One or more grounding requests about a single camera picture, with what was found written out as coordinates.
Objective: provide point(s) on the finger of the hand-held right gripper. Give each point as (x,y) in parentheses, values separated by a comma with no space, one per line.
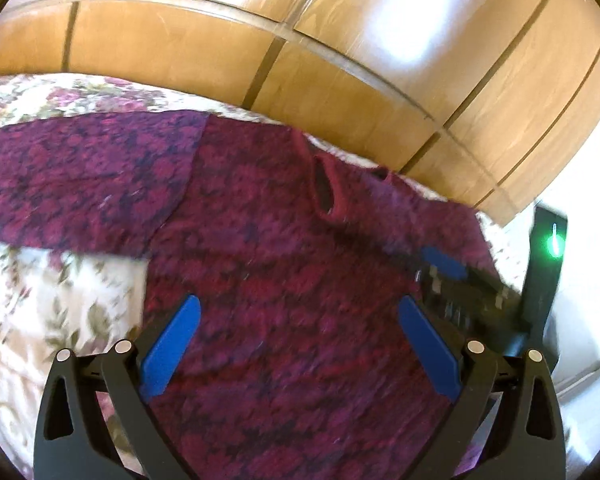
(460,305)
(445,263)

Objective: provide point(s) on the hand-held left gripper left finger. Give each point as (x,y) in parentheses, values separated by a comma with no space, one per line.
(172,347)

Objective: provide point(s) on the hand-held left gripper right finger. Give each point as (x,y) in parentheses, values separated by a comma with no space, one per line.
(427,350)

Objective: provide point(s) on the maroon patterned knit sweater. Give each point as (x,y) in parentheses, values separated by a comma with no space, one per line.
(280,260)

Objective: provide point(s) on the white panel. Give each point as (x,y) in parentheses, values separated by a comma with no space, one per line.
(585,400)

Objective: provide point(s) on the floral bedspread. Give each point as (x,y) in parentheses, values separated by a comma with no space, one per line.
(40,285)

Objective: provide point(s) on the wooden bed headboard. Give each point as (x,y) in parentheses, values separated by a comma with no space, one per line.
(155,50)

